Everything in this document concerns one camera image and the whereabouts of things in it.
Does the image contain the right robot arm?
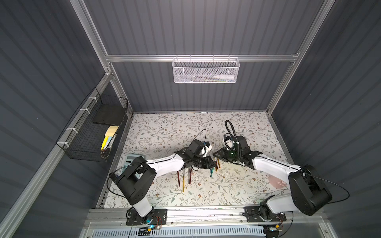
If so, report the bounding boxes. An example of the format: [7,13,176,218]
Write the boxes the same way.
[213,135,332,221]

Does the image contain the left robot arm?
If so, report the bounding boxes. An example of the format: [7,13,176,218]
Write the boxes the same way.
[109,139,216,220]

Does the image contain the light blue calculator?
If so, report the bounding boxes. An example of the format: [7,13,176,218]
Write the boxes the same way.
[123,154,145,167]

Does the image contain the white marker in basket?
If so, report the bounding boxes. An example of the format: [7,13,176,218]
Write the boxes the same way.
[213,74,235,81]

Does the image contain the yellow sticky notes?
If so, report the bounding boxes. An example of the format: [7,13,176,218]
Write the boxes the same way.
[101,126,119,151]

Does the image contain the black notebook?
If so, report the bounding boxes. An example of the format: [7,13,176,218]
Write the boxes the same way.
[93,104,126,126]

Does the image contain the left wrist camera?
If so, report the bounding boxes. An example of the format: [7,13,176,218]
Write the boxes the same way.
[201,142,213,157]

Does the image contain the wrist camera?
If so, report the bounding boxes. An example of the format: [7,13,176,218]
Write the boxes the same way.
[201,142,213,157]
[224,136,234,150]

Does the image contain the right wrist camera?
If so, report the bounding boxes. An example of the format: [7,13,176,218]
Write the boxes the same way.
[224,136,234,150]

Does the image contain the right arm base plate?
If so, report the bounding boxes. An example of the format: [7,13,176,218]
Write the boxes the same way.
[242,206,287,223]

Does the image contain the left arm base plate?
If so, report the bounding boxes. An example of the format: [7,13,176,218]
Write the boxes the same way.
[126,208,168,226]

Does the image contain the white wire mesh basket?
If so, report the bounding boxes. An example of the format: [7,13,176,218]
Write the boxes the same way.
[172,57,240,84]

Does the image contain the black wire mesh basket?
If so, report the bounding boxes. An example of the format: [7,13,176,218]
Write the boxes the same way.
[56,89,129,162]

